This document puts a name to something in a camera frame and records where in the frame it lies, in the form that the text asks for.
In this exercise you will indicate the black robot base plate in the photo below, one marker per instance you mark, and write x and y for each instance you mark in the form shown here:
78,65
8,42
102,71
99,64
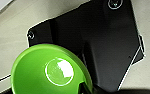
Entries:
101,36

